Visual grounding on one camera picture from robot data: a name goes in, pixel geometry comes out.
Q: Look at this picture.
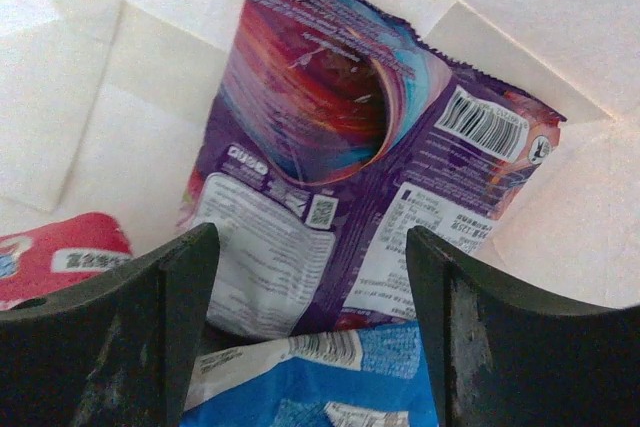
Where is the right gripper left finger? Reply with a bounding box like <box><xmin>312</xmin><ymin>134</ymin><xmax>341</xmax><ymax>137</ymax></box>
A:
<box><xmin>1</xmin><ymin>223</ymin><xmax>220</xmax><ymax>426</ymax></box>

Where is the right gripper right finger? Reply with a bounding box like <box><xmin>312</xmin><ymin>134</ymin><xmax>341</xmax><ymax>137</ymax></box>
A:
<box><xmin>406</xmin><ymin>226</ymin><xmax>639</xmax><ymax>426</ymax></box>

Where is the small red candy pack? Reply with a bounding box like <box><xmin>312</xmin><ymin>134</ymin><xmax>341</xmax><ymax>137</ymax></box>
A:
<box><xmin>1</xmin><ymin>212</ymin><xmax>133</xmax><ymax>311</ymax></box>

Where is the blue white snack bag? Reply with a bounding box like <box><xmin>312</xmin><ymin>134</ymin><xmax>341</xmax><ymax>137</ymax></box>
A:
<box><xmin>180</xmin><ymin>321</ymin><xmax>438</xmax><ymax>427</ymax></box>

